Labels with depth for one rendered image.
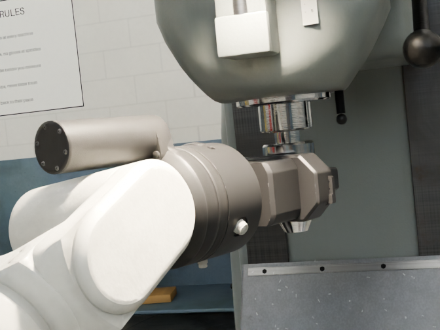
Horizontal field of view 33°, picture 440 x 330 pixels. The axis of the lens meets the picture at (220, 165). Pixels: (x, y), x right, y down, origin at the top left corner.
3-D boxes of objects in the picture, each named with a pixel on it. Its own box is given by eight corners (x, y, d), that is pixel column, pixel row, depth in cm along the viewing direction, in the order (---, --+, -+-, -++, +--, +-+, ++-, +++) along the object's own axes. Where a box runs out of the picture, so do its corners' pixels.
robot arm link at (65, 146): (242, 256, 53) (128, 293, 44) (137, 270, 59) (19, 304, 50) (211, 100, 53) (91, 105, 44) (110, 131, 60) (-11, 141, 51)
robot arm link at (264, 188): (330, 128, 61) (244, 138, 51) (340, 245, 61) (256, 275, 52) (211, 139, 69) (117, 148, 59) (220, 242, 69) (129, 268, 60)
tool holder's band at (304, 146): (256, 157, 66) (255, 146, 66) (272, 153, 70) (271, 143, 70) (307, 152, 64) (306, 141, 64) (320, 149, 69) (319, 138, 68)
